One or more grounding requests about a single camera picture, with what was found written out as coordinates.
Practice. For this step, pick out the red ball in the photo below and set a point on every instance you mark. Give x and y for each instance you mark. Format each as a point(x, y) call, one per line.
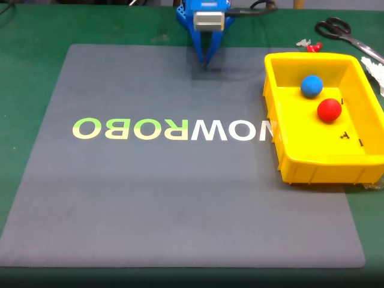
point(329, 110)

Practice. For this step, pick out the blue ball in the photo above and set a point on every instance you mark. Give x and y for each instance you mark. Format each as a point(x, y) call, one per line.
point(311, 86)

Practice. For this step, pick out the yellow plastic bin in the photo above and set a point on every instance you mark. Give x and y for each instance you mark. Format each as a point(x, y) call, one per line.
point(318, 150)

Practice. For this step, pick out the clear plastic scrap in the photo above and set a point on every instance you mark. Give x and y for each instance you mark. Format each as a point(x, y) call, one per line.
point(302, 42)

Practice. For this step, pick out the small red plastic piece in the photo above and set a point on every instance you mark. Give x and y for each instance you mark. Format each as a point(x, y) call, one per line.
point(314, 47)

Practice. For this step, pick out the black scissors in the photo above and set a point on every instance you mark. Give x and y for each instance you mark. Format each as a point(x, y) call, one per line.
point(364, 48)

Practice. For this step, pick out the grey mat with lettering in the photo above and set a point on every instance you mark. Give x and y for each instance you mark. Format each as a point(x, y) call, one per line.
point(168, 195)

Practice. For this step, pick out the black screw with nut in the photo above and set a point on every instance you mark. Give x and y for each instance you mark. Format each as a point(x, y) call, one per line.
point(345, 135)

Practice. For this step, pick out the white plastic piece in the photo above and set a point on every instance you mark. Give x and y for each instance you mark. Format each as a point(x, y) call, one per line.
point(375, 70)

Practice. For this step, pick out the clear plastic bag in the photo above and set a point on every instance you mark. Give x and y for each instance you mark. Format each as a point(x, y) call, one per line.
point(373, 186)

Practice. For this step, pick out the silver camera box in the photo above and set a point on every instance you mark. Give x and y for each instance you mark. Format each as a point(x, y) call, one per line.
point(209, 21)

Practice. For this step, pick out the wooden post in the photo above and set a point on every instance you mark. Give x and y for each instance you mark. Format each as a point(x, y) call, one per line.
point(298, 4)

